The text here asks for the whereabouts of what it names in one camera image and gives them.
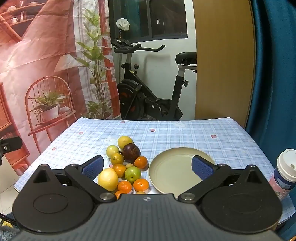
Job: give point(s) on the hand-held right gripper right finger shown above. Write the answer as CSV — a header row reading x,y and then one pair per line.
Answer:
x,y
202,167

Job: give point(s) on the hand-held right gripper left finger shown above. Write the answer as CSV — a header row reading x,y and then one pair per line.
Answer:
x,y
92,165

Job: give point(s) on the large yellow lemon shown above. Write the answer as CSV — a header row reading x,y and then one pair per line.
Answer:
x,y
108,179

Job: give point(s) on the pale yellow-green apple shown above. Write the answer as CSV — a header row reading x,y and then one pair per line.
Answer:
x,y
112,150

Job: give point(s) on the golden yellow orange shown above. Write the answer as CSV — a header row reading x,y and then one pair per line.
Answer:
x,y
117,159

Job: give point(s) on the orange tangerine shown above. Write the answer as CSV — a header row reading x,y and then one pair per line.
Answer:
x,y
118,194
141,162
119,170
141,185
124,186

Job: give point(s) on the cream round plate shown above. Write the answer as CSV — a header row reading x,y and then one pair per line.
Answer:
x,y
171,171

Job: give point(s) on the small tan round fruit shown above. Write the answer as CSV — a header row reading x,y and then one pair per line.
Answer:
x,y
129,165
140,192

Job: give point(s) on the dark purple passion fruit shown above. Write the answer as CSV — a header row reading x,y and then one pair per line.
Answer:
x,y
130,152

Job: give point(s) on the large yellow citrus fruit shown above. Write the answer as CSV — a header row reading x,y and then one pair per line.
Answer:
x,y
125,141

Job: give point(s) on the bright green apple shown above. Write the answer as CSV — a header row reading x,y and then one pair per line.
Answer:
x,y
133,174

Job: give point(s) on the blue plaid tablecloth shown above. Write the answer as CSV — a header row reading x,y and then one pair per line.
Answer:
x,y
185,136

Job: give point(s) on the pink cup with white lid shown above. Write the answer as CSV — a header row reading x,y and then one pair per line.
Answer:
x,y
283,178

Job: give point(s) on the blue shaggy rug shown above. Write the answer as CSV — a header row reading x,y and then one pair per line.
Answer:
x,y
7,229

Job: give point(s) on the black exercise bike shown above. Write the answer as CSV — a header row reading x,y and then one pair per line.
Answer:
x,y
138,92

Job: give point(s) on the wooden door panel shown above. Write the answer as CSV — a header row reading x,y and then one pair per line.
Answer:
x,y
222,69

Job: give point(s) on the printed backdrop cloth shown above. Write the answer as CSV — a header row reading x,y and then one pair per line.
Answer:
x,y
34,46

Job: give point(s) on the dark blue curtain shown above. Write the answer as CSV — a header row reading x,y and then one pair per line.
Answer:
x,y
275,69

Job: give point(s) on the dark window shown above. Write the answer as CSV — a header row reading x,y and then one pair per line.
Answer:
x,y
161,18

